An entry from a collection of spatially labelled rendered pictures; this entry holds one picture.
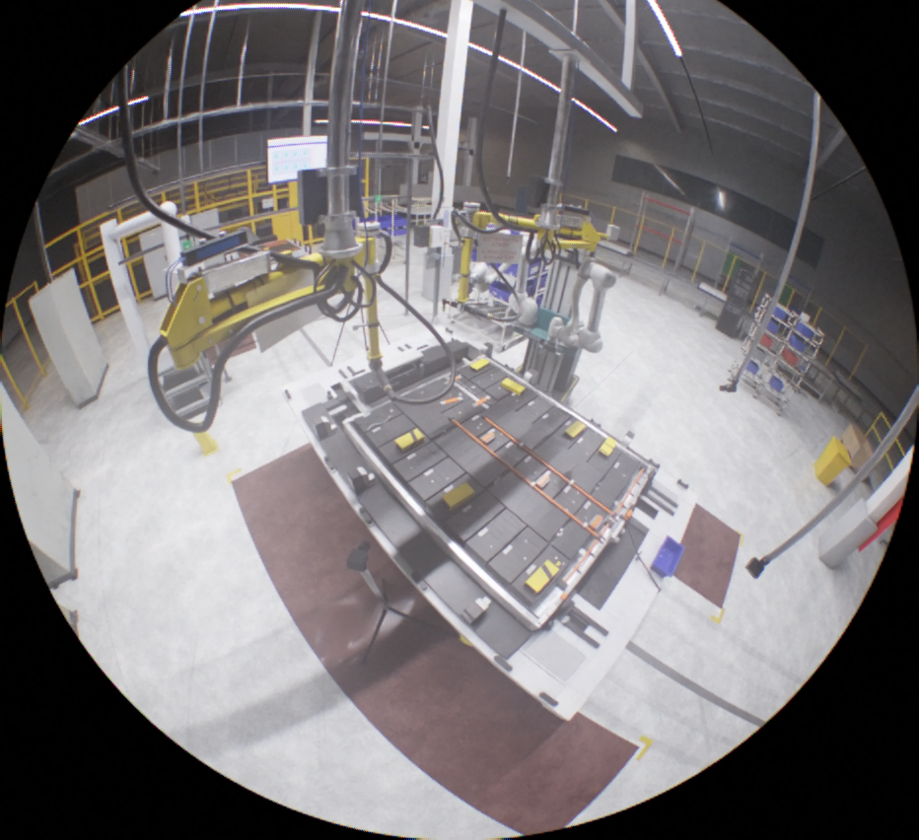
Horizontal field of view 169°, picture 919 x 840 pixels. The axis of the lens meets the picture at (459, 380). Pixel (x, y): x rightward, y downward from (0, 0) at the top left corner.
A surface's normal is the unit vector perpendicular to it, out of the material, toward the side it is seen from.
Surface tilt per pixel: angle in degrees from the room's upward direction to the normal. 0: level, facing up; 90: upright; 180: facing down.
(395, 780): 0
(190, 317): 90
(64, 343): 90
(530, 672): 0
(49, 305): 90
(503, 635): 0
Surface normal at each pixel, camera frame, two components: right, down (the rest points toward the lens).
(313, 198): 0.68, 0.49
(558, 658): 0.08, -0.79
